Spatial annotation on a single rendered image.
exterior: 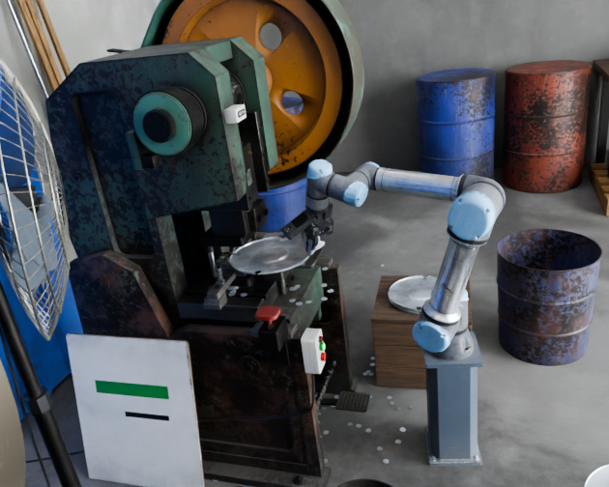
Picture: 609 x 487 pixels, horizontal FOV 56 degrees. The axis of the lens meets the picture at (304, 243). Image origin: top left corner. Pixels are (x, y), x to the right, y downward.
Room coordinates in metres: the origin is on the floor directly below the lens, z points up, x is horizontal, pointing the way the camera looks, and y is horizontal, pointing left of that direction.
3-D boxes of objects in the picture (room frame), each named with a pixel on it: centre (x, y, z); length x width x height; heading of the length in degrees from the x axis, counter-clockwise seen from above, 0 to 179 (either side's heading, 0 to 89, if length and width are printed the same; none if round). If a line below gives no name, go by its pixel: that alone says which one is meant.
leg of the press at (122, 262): (1.66, 0.46, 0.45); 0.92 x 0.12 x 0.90; 70
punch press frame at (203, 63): (1.92, 0.38, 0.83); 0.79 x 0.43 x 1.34; 70
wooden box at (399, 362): (2.13, -0.48, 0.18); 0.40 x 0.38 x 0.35; 74
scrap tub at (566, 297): (2.18, -1.04, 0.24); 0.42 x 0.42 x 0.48
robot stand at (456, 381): (1.61, -0.45, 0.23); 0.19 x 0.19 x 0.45; 81
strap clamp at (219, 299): (1.71, 0.30, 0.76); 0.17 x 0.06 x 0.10; 160
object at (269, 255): (1.82, 0.12, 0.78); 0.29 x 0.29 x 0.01
